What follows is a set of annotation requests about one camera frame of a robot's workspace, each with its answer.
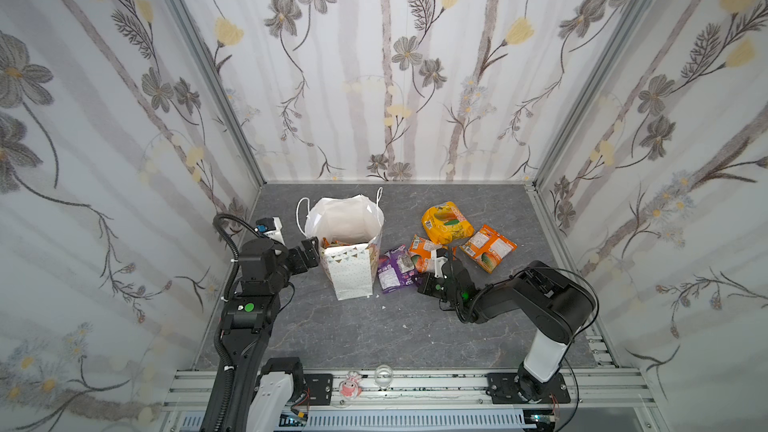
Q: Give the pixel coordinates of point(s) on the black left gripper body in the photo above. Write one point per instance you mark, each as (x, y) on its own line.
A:
(295, 262)

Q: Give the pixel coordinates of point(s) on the white cartoon paper bag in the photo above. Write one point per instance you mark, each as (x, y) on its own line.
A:
(349, 233)

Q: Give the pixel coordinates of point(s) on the orange chips pack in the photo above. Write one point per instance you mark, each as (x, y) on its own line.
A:
(423, 254)

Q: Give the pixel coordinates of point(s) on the orange white snack pack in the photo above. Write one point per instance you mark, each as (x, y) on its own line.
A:
(488, 248)

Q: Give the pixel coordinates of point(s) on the purple snack pack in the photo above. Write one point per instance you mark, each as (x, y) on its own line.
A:
(396, 270)

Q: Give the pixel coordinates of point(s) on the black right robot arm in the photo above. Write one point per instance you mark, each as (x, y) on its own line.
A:
(553, 300)

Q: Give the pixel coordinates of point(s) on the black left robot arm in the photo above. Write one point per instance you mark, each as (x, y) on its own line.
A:
(249, 394)

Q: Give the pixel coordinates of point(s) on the yellow mango snack bag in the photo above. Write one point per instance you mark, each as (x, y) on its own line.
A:
(444, 224)

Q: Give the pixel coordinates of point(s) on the clear plastic ball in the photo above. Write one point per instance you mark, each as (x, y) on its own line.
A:
(383, 376)

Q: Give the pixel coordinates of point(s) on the pink toy figure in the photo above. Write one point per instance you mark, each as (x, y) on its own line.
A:
(350, 388)

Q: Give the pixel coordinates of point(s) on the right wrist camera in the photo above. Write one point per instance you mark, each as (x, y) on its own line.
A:
(439, 258)

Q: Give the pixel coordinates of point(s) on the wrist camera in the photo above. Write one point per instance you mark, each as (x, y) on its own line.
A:
(439, 258)
(271, 227)

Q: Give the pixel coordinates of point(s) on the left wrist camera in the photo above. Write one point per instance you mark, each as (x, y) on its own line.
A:
(271, 227)

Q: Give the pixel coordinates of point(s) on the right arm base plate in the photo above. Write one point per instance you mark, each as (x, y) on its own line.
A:
(514, 388)

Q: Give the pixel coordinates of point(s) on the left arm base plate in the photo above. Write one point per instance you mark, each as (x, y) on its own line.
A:
(317, 391)

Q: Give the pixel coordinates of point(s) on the white vented cable duct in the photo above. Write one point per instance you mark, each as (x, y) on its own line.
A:
(407, 420)

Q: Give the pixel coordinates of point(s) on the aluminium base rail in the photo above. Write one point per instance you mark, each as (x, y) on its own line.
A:
(441, 389)

